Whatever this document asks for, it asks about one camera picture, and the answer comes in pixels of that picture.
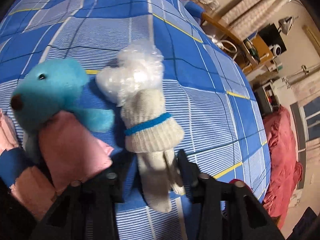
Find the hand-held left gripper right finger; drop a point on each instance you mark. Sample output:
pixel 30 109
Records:
pixel 185 172

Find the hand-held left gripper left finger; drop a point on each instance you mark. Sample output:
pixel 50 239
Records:
pixel 117 187

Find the white sock with blue stripe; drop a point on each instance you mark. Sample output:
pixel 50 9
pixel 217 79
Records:
pixel 147 120

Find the pink fuzzy sock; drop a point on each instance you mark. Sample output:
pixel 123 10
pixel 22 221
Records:
pixel 15 165

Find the clear plastic bag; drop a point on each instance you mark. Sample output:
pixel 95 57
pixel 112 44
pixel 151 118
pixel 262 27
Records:
pixel 132 72

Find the blue teddy bear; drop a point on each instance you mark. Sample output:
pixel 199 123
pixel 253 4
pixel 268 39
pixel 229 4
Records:
pixel 47 92

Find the blue plaid bed sheet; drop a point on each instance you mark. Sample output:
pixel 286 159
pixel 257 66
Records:
pixel 200 105

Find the red blanket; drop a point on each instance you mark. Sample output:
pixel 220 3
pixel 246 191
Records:
pixel 280 155

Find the wooden desk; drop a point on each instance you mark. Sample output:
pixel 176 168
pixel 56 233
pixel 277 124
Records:
pixel 260 45

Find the black monitor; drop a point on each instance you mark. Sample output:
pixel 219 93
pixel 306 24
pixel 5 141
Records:
pixel 271 37

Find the pale striped curtain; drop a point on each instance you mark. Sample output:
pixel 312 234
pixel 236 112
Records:
pixel 262 5

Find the white round camera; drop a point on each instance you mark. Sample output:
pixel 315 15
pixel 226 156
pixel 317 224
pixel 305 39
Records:
pixel 277 50

